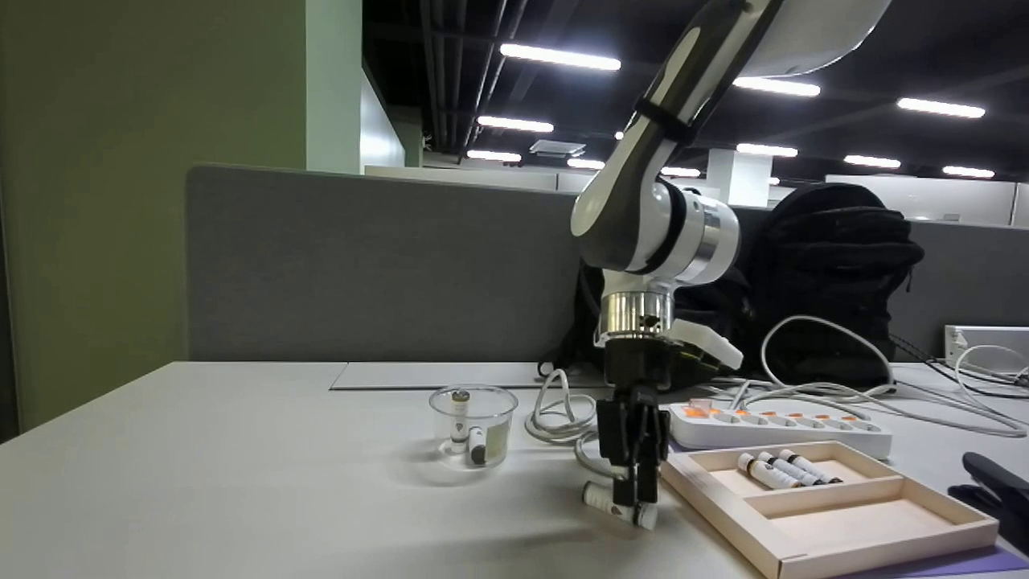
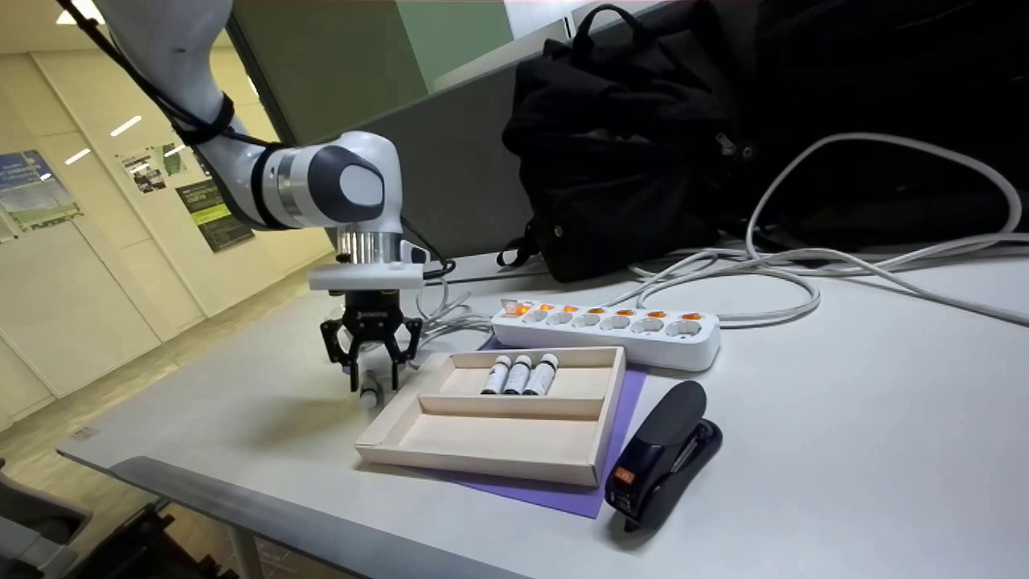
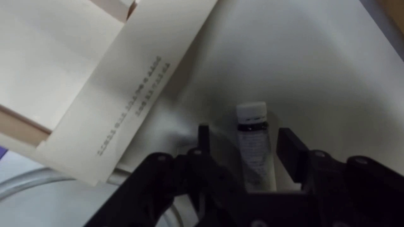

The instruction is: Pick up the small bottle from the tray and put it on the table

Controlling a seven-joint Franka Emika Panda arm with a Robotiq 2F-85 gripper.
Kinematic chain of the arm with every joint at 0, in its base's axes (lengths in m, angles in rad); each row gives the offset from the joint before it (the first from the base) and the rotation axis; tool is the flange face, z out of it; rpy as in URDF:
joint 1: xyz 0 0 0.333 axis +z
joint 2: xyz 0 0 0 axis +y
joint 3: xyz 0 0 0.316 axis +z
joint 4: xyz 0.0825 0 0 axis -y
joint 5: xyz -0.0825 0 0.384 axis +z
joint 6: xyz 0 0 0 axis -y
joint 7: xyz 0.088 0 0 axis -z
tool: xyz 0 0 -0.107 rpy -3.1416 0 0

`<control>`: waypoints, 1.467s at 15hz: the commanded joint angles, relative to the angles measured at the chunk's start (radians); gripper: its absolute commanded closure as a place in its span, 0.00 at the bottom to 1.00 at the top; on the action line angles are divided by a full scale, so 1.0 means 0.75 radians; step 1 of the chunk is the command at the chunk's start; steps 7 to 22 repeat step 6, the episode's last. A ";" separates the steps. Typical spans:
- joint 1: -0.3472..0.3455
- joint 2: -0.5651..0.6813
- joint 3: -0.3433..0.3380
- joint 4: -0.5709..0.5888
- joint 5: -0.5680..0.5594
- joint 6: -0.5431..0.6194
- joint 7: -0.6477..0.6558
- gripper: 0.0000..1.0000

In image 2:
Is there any grey partition panel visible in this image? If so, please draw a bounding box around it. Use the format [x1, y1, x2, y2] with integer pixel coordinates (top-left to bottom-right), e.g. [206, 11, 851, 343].
[350, 15, 576, 259]

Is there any purple paper sheet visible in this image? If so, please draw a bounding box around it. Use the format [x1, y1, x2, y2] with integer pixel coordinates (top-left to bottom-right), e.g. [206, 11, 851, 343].
[448, 335, 652, 522]

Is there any green and black poster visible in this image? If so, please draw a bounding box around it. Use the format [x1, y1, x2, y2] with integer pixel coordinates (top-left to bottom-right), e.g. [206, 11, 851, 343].
[172, 175, 259, 256]

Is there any thick white looping cable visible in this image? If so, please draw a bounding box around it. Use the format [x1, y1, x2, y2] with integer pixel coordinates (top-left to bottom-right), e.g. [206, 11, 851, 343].
[608, 132, 1029, 330]

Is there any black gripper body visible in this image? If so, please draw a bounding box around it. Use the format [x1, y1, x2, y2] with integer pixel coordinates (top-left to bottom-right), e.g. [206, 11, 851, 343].
[315, 287, 424, 366]

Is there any black stapler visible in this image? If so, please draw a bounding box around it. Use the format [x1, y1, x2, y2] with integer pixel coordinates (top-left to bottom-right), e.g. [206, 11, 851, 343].
[602, 375, 725, 537]

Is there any white power strip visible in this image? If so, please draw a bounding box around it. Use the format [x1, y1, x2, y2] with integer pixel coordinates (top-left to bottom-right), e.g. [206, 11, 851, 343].
[485, 299, 723, 375]

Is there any dark chair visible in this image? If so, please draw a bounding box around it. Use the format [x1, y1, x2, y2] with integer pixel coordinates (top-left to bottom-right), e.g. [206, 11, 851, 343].
[0, 470, 235, 579]

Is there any small photo wall notice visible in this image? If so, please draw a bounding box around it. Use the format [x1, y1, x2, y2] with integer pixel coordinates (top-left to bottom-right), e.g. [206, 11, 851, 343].
[158, 138, 188, 180]
[119, 151, 170, 196]

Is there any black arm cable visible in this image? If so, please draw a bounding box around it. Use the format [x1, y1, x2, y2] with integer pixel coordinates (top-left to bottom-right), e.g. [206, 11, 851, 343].
[55, 0, 458, 282]

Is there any blue wall poster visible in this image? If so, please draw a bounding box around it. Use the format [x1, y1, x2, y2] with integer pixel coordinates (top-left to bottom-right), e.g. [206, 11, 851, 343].
[0, 147, 83, 234]

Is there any thin white cable bundle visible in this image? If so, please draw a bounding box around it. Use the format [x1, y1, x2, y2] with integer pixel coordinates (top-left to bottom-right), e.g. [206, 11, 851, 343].
[410, 267, 508, 338]

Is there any wooden two-compartment tray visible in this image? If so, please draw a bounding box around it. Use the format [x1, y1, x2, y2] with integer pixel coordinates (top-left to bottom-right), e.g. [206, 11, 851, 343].
[352, 343, 629, 489]

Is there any black backpack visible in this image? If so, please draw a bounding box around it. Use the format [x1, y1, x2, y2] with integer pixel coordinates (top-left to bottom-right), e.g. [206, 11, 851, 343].
[493, 0, 760, 287]

